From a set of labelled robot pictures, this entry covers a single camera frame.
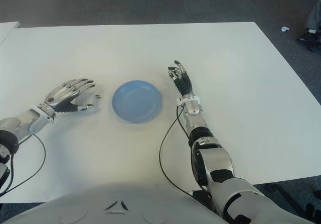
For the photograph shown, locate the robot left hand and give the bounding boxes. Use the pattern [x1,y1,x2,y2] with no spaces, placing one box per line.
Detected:
[37,78,101,113]

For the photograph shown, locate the blue round plate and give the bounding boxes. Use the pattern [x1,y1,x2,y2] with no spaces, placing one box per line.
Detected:
[111,80,163,124]

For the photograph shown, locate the white side table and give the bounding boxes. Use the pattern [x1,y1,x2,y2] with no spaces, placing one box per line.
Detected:
[0,21,20,45]

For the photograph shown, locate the grey trousered person leg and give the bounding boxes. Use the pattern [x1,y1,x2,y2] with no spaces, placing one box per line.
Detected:
[306,2,321,31]

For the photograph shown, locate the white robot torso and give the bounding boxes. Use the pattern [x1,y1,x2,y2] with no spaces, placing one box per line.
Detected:
[10,182,299,224]

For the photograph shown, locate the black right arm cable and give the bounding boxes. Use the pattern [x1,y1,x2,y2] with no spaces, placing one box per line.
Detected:
[159,107,194,194]

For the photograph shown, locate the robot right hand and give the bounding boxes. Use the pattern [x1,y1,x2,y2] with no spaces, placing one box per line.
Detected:
[167,60,194,97]

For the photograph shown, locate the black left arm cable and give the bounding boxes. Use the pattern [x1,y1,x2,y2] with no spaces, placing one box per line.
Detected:
[0,133,46,196]

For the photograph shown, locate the black shoe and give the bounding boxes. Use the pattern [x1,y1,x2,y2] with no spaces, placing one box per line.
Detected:
[297,32,318,43]

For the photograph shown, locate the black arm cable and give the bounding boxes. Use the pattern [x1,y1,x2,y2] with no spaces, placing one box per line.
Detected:
[159,107,194,194]
[0,133,46,196]

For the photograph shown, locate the black table leg frame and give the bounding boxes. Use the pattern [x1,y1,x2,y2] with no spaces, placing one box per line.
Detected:
[265,182,321,219]

